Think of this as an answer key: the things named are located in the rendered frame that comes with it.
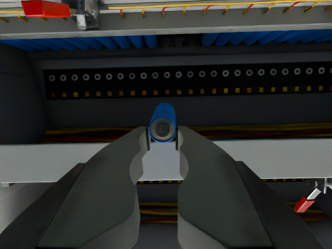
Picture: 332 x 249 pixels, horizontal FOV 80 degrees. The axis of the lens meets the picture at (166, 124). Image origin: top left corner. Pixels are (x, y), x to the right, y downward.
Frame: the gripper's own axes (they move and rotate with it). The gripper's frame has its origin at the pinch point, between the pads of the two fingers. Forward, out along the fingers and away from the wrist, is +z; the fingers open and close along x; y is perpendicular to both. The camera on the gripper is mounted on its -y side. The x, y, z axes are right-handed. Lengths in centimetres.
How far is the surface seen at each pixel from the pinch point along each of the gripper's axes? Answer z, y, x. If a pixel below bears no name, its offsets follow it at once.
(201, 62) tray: 24.2, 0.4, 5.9
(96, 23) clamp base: 10.2, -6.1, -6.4
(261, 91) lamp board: 22.8, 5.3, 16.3
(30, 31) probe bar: 11.9, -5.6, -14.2
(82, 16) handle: 8.7, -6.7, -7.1
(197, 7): 12.0, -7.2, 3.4
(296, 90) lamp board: 22.9, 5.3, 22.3
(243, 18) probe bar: 12.2, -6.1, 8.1
